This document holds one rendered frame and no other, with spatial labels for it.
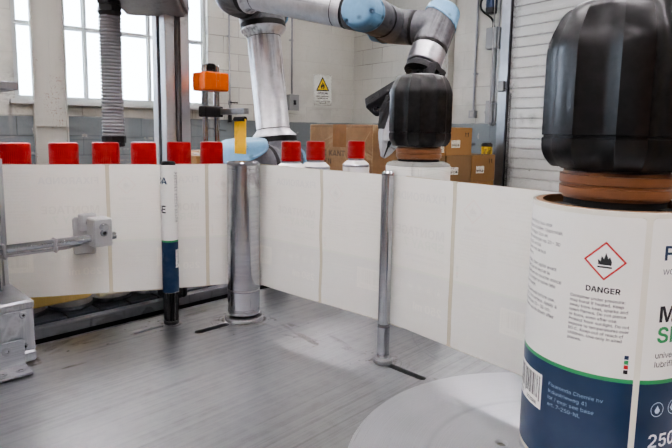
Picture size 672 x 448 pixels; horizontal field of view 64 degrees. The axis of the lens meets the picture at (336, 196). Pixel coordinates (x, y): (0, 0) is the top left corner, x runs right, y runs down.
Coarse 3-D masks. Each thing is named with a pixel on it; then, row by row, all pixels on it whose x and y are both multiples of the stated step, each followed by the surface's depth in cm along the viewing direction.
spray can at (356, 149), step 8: (352, 144) 103; (360, 144) 103; (352, 152) 103; (360, 152) 103; (352, 160) 103; (360, 160) 103; (344, 168) 103; (352, 168) 102; (360, 168) 102; (368, 168) 104
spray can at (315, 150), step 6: (306, 144) 96; (312, 144) 95; (318, 144) 95; (324, 144) 96; (306, 150) 96; (312, 150) 95; (318, 150) 95; (324, 150) 96; (306, 156) 96; (312, 156) 95; (318, 156) 95; (324, 156) 96; (306, 162) 96; (312, 162) 95; (318, 162) 95; (324, 162) 96; (318, 168) 94; (324, 168) 95
